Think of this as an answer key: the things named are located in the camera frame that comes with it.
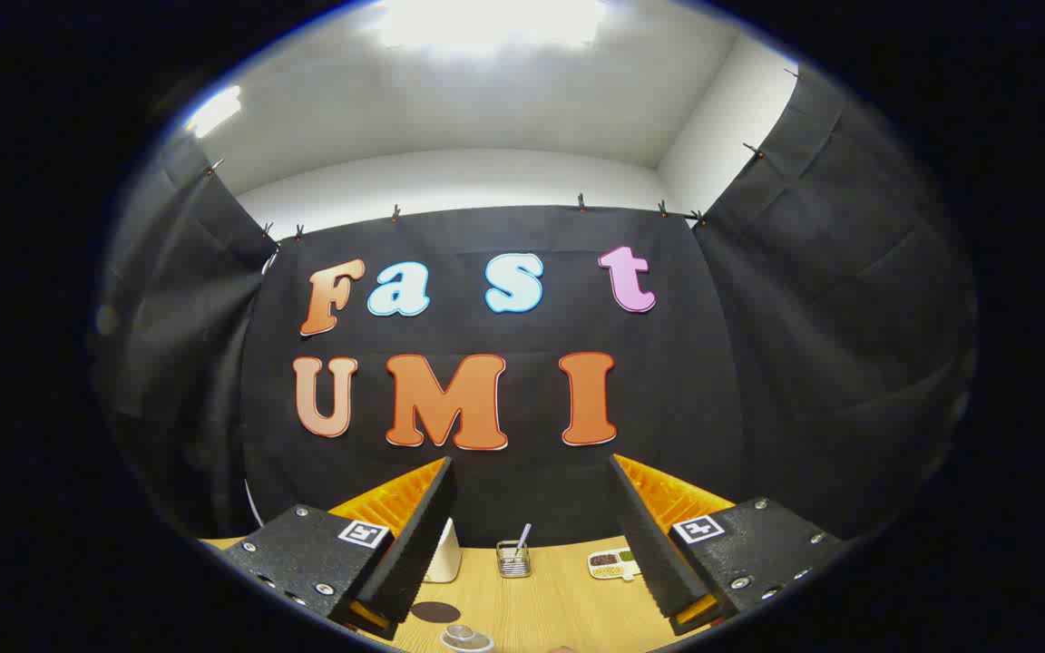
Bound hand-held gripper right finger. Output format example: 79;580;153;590
609;453;850;636

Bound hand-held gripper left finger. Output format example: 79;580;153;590
219;458;458;640

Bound clear juice bottle white label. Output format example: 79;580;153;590
440;624;496;653

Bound cream white dispenser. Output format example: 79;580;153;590
423;517;463;584

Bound white divided dish with beans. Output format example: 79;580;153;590
587;549;643;581

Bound wooden table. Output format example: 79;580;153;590
200;535;723;653

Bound large ceiling light panel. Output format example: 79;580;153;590
368;0;614;55

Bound metal wire mesh holder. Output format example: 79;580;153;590
496;540;532;579

